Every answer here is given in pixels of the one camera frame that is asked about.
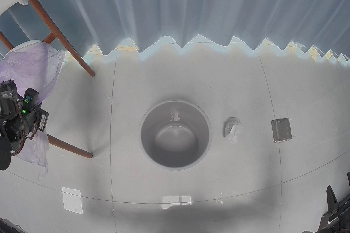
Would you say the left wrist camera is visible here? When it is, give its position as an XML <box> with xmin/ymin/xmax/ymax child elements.
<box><xmin>23</xmin><ymin>87</ymin><xmax>39</xmax><ymax>107</ymax></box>

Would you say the white paper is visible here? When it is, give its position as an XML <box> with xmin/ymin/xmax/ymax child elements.
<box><xmin>224</xmin><ymin>117</ymin><xmax>244</xmax><ymax>144</ymax></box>

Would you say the white trash bin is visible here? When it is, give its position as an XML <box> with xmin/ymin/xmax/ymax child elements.
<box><xmin>139</xmin><ymin>99</ymin><xmax>213</xmax><ymax>171</ymax></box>

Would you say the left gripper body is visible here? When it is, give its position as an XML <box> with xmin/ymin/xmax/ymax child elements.
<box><xmin>4</xmin><ymin>108</ymin><xmax>50</xmax><ymax>156</ymax></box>

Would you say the purple plastic bag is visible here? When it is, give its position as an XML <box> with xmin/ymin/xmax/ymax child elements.
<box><xmin>0</xmin><ymin>41</ymin><xmax>66</xmax><ymax>182</ymax></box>

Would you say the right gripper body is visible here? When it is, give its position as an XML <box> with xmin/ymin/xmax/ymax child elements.
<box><xmin>319</xmin><ymin>195</ymin><xmax>350</xmax><ymax>230</ymax></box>

